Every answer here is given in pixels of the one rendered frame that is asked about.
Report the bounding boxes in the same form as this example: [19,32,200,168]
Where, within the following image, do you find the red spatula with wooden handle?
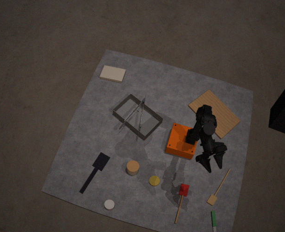
[175,184,190,224]

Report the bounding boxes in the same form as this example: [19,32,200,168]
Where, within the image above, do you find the orange-brown cylinder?
[127,161,139,175]

